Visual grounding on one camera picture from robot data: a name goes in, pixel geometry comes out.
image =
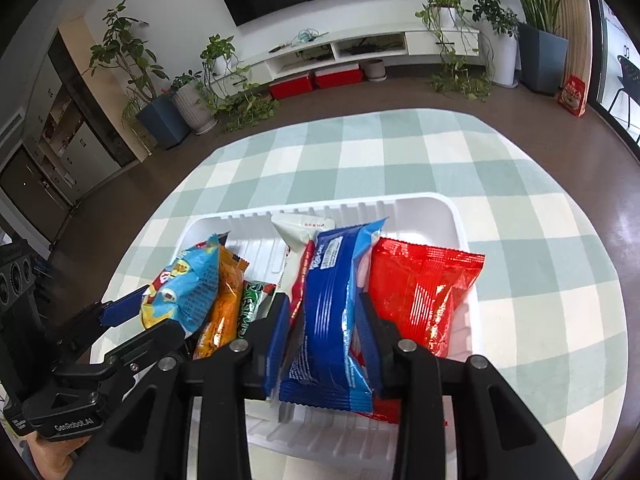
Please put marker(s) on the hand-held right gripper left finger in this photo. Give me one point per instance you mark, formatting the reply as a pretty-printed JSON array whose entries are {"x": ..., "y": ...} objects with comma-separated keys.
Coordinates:
[{"x": 274, "y": 350}]

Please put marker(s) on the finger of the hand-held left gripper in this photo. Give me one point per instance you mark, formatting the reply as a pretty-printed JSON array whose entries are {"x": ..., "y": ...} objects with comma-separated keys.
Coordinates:
[
  {"x": 150, "y": 342},
  {"x": 125, "y": 305}
]

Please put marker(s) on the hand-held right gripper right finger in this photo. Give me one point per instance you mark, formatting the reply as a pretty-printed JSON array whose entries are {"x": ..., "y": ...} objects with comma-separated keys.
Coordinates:
[{"x": 367, "y": 345}]

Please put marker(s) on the dark blue snack packet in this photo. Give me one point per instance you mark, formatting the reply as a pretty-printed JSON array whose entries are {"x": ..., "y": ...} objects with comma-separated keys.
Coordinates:
[{"x": 330, "y": 320}]

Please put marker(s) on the green snack packet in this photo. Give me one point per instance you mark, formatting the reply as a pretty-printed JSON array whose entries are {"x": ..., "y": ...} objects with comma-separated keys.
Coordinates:
[{"x": 250, "y": 305}]

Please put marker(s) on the orange snack packet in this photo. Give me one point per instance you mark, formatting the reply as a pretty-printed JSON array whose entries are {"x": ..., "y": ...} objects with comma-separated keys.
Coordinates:
[{"x": 222, "y": 310}]

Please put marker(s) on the light blue chips packet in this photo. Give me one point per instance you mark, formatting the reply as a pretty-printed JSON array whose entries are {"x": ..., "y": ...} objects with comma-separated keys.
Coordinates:
[{"x": 192, "y": 285}]

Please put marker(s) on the white packet with red label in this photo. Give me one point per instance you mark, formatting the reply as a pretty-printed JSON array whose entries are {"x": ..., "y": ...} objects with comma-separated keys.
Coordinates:
[{"x": 295, "y": 232}]

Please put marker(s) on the white plastic tray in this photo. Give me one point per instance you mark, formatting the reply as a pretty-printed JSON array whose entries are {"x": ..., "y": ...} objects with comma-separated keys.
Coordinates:
[{"x": 425, "y": 220}]

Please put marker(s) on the person's left forearm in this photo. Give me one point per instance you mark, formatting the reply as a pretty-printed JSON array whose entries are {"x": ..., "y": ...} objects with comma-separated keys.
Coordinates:
[{"x": 47, "y": 457}]

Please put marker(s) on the red snack packet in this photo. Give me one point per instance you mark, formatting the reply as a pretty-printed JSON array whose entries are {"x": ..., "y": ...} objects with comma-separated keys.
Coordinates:
[{"x": 425, "y": 300}]

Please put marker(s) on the dark glass door cabinet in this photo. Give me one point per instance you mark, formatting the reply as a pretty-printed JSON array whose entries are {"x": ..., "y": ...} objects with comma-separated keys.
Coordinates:
[{"x": 30, "y": 195}]

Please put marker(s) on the wooden cabinet with white doors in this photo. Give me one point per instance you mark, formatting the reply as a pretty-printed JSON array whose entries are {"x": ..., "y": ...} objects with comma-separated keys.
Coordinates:
[{"x": 85, "y": 145}]

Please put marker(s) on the tall plant in dark blue pot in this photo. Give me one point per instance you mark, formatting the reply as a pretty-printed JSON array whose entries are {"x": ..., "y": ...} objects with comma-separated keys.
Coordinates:
[{"x": 162, "y": 120}]

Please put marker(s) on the green checked tablecloth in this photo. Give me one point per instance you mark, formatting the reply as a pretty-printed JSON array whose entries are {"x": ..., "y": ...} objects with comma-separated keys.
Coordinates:
[{"x": 525, "y": 220}]

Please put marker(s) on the plant in white ribbed pot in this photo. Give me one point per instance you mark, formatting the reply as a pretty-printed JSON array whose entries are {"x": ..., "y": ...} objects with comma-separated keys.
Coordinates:
[{"x": 195, "y": 110}]

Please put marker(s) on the red storage box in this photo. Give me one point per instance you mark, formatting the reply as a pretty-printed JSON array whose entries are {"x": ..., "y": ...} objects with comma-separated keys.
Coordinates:
[
  {"x": 339, "y": 78},
  {"x": 292, "y": 86}
]

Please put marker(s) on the trailing plant in small white pot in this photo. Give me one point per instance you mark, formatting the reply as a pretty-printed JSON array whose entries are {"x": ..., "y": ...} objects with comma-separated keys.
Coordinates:
[
  {"x": 217, "y": 52},
  {"x": 445, "y": 12}
]

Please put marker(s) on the small empty plant pot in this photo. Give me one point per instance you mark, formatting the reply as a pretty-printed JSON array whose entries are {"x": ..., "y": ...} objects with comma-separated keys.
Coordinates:
[{"x": 375, "y": 70}]

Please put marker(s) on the white television console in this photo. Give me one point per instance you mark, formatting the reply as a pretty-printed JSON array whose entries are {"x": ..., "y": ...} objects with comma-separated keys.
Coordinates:
[{"x": 282, "y": 66}]

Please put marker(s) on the plant in tall white pot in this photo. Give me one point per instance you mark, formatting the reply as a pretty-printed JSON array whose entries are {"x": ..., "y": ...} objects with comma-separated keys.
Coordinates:
[{"x": 505, "y": 60}]

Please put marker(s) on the red paper bag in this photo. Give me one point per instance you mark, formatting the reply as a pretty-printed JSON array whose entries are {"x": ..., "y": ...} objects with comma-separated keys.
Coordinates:
[{"x": 574, "y": 97}]

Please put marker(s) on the large leaf plant in dark pot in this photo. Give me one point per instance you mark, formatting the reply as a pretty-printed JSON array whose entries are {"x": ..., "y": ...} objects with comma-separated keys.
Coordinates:
[{"x": 542, "y": 60}]

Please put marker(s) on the black outdoor chair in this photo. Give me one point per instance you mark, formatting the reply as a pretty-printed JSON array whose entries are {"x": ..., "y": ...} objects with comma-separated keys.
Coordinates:
[{"x": 627, "y": 67}]

